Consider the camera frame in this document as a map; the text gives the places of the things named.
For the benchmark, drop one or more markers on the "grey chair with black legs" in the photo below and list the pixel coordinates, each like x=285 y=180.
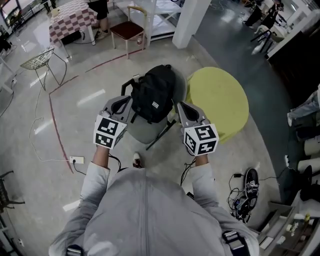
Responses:
x=145 y=131

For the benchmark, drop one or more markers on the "person's shoe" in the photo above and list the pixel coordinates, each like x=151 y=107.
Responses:
x=137 y=161

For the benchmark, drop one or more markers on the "black and white chair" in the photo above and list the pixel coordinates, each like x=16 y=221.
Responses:
x=265 y=37

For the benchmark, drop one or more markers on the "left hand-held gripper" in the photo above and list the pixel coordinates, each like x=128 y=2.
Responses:
x=107 y=133

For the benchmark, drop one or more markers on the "white cylinder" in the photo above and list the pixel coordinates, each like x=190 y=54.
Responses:
x=308 y=164
x=311 y=145

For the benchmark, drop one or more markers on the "black backpack bag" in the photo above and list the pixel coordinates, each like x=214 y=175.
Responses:
x=153 y=92

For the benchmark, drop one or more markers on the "person's left forearm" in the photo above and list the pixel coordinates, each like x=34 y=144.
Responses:
x=96 y=172

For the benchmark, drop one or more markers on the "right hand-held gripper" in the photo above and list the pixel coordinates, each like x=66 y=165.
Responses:
x=200 y=140

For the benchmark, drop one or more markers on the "round yellow table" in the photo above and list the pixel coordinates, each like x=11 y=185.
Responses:
x=220 y=100

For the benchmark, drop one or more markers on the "white shelf rack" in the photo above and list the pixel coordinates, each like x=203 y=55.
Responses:
x=160 y=17

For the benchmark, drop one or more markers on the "white pillar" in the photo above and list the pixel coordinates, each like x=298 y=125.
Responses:
x=186 y=22

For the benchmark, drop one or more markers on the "person's right forearm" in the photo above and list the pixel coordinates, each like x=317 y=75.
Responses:
x=203 y=177

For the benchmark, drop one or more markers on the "low shelf with small items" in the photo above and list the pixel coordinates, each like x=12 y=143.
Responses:
x=287 y=230

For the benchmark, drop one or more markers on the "white power strip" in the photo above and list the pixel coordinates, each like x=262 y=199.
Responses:
x=77 y=159

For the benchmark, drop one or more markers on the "wooden chair with dark seat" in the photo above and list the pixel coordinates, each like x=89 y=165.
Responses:
x=126 y=30

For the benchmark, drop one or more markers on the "table with checkered cloth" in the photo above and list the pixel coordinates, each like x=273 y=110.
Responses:
x=71 y=20

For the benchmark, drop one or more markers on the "red and white can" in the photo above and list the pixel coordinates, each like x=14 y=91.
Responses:
x=139 y=42

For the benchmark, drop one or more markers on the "black metal chair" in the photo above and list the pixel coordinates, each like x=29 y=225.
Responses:
x=5 y=192

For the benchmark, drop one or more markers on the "person's grey jacket torso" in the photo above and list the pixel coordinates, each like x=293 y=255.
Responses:
x=150 y=215

